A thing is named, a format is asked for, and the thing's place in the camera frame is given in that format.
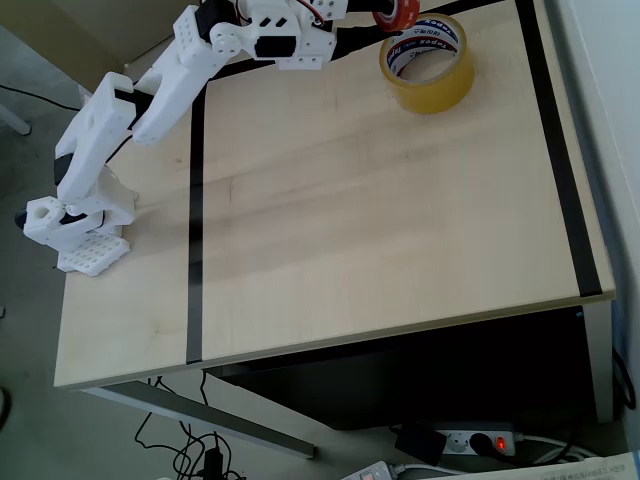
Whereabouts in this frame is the red tape roll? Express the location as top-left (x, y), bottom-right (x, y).
top-left (371, 0), bottom-right (420, 34)

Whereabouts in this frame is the yellow tape roll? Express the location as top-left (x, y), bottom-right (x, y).
top-left (378, 13), bottom-right (476, 115)

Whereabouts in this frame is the brown cardboard box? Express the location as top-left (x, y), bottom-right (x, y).
top-left (0, 0), bottom-right (201, 96)

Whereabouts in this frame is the white furniture leg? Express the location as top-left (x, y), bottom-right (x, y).
top-left (0, 103), bottom-right (33, 136)

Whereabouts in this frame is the grey table leg bar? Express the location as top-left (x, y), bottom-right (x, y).
top-left (82, 379), bottom-right (317, 460)

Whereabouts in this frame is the grey upright table leg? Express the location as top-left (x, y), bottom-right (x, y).
top-left (582, 299), bottom-right (615, 425)

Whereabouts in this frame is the black power adapter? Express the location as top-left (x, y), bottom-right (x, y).
top-left (394, 424), bottom-right (449, 467)

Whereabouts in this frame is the black round plug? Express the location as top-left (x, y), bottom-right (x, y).
top-left (469, 432), bottom-right (497, 457)

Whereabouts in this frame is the printed paper sheet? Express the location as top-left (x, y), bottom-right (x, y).
top-left (474, 449), bottom-right (640, 480)

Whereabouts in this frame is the black floor cable bundle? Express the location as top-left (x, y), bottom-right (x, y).
top-left (134, 369), bottom-right (241, 480)

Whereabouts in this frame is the white power strip, red switch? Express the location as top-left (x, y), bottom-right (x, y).
top-left (433, 423), bottom-right (525, 457)

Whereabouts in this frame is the white power strip, orange switch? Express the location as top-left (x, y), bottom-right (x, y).
top-left (342, 459), bottom-right (402, 480)

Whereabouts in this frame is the white power cable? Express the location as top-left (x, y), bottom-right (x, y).
top-left (519, 433), bottom-right (587, 465)

